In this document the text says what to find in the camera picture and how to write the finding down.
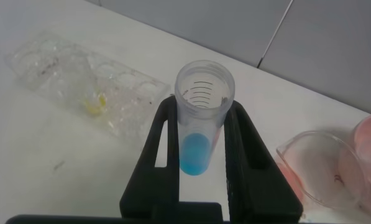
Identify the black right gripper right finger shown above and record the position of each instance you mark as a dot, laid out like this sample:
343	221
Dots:
259	193

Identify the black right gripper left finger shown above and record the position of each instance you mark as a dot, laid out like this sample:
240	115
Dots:
148	186

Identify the test tube with blue pigment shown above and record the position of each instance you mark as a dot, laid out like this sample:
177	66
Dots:
194	152

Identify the clear acrylic test tube rack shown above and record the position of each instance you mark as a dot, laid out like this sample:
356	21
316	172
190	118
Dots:
126	90

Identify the clear glass beaker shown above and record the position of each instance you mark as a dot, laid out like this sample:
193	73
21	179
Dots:
318	168

